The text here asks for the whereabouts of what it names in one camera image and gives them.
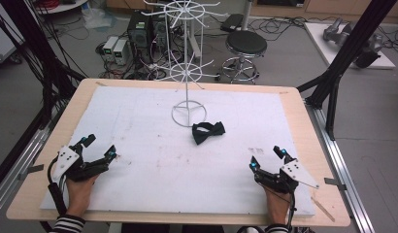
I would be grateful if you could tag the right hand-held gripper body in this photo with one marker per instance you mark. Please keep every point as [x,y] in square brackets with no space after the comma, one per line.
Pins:
[295,173]

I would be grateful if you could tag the white foam mat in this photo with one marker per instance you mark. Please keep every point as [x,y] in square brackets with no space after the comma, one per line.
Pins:
[161,161]

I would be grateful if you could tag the black bow tie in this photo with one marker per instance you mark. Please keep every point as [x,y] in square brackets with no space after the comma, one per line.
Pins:
[207,132]

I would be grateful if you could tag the flat black device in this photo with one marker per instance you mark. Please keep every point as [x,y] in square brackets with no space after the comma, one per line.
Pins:
[232,22]

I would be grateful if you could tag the person's left hand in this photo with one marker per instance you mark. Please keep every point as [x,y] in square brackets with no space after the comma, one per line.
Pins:
[79,195]

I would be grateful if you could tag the aluminium rail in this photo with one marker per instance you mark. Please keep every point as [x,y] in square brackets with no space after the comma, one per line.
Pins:
[22,155]
[346,168]

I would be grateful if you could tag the white stand pole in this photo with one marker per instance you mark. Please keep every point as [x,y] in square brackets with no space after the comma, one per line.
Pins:
[246,14]

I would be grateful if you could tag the grey metal clamp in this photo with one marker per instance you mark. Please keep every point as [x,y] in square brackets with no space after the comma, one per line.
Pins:
[334,183]
[33,169]

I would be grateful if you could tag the person's right hand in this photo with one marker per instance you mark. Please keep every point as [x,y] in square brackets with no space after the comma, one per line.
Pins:
[277,204]

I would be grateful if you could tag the thin wooden stick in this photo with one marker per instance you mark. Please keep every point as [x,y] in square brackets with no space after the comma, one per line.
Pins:
[323,209]

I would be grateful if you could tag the grey power supply unit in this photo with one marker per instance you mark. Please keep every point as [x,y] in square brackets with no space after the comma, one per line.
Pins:
[120,51]
[109,47]

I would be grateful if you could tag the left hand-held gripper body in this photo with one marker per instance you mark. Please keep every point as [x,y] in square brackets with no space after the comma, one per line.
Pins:
[68,161]

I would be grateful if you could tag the black computer tower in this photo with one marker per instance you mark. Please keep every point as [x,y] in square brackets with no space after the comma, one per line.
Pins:
[139,34]

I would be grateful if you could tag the black metal frame post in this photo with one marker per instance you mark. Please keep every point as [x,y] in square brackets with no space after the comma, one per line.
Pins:
[346,55]

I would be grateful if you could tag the white platform board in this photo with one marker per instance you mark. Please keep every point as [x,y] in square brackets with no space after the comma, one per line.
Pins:
[320,42]

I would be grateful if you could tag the black round stool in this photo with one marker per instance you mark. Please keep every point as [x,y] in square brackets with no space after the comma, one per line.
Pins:
[246,43]

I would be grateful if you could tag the clear plastic bag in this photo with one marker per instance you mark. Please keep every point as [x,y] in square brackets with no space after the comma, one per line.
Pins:
[96,16]

